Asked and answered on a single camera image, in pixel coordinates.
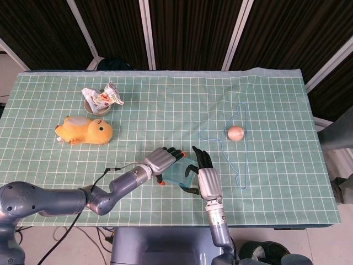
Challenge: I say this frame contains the grey looped floor cable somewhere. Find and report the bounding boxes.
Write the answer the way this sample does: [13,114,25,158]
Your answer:
[53,226,68,241]

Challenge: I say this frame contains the blue-grey robot torso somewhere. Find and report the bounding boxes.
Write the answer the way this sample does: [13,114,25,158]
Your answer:
[110,226,229,265]

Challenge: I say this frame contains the pink round peach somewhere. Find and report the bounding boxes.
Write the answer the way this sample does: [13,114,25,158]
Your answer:
[227,125,245,142]

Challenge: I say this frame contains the beige paper bowl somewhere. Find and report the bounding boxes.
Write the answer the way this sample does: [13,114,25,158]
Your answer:
[83,96,113,115]

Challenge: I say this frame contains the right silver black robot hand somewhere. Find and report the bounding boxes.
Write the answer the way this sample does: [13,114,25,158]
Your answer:
[179,145,224,202]

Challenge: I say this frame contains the blue wire clothes hanger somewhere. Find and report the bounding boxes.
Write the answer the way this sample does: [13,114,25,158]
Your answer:
[198,101,249,191]

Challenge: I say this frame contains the transparent blue plastic container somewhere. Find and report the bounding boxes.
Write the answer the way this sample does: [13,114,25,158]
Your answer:
[165,157,199,189]

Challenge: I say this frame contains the white partition frame post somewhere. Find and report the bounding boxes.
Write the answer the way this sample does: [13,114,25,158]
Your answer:
[138,0,157,70]
[222,0,254,71]
[66,0,105,70]
[0,38,31,71]
[304,35,353,93]

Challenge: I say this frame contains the crumpled white snack wrapper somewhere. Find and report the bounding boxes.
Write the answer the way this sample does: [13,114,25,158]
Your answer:
[81,80,125,114]

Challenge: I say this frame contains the green checked tablecloth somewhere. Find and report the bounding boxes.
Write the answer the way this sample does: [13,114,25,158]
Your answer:
[0,68,343,229]

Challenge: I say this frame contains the black trash bin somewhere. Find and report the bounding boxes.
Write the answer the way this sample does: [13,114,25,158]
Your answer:
[238,241,292,265]

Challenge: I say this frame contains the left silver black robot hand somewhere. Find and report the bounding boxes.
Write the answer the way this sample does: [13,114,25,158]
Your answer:
[143,146,186,186]

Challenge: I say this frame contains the grey-green crumpled cover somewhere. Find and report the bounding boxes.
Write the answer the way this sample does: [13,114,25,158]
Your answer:
[329,165,353,205]

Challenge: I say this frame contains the black floor cable bundle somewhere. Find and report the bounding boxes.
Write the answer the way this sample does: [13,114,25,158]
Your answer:
[15,226,33,251]

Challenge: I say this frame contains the yellow duck plush toy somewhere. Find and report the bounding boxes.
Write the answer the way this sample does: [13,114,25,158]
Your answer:
[54,115,113,146]

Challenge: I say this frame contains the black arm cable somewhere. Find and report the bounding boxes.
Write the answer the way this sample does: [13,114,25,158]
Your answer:
[35,165,149,265]

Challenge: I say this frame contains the grey bulky covered object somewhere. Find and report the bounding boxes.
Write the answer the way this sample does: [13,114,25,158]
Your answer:
[317,106,353,153]

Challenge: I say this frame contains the black bag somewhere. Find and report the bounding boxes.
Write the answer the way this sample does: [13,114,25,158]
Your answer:
[97,57,133,71]

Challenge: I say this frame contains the blue plastic container lid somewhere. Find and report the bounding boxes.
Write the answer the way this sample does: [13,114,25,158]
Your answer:
[165,157,199,189]

